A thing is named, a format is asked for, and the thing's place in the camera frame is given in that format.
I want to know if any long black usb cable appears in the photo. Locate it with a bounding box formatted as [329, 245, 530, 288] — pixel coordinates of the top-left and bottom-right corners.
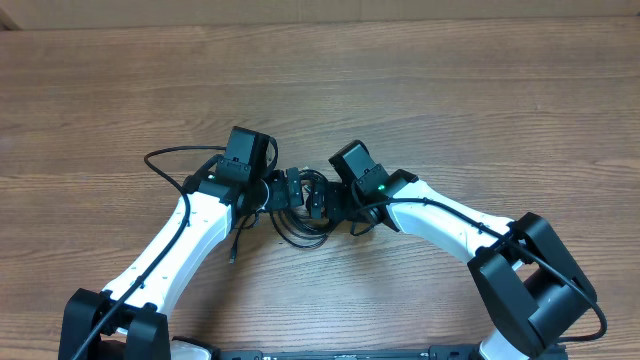
[228, 168, 346, 265]

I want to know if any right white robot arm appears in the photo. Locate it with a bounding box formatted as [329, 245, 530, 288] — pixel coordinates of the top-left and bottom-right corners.
[327, 140, 607, 359]

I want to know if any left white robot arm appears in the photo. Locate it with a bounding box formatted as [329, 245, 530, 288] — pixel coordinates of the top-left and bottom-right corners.
[58, 127, 279, 359]

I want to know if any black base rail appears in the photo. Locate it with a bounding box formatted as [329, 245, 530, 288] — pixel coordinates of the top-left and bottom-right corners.
[214, 343, 569, 360]

